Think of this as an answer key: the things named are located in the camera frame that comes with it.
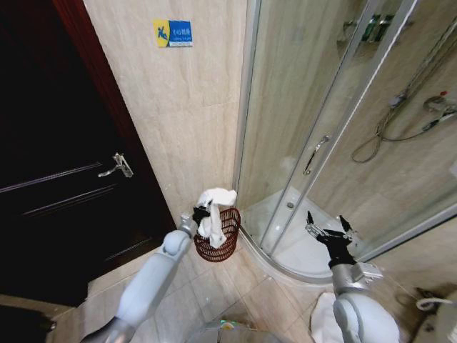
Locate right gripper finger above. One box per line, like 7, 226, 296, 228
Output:
304, 209, 326, 239
326, 214, 360, 240

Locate white used towel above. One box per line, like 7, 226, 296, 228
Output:
195, 187, 238, 249

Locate white towel on floor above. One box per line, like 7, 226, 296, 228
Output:
309, 292, 346, 343

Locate white shower tray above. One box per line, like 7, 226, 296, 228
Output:
238, 184, 368, 286

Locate chrome shower mixer tap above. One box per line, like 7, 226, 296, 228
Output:
423, 91, 457, 124

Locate dark wooden door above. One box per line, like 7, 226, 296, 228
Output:
0, 0, 176, 309

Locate yellow blue warning sign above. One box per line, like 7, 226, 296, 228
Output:
153, 18, 194, 49

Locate shower shelf with bottles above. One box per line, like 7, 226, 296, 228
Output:
337, 12, 415, 46

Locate dark low object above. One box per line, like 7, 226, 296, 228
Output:
0, 303, 58, 343

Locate red-brown wire hamper basket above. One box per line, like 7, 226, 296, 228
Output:
193, 207, 242, 265

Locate chrome shower door handle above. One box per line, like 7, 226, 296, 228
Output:
303, 134, 331, 177

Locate chrome shower hose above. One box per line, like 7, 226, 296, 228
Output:
351, 103, 440, 164

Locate silver door handle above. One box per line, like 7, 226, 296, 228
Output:
97, 152, 135, 179

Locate white coiled cord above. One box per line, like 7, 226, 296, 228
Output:
416, 295, 457, 312

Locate glass shower enclosure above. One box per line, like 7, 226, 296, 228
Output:
231, 0, 457, 264

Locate red-brown door frame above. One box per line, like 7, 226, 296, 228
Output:
53, 0, 178, 233

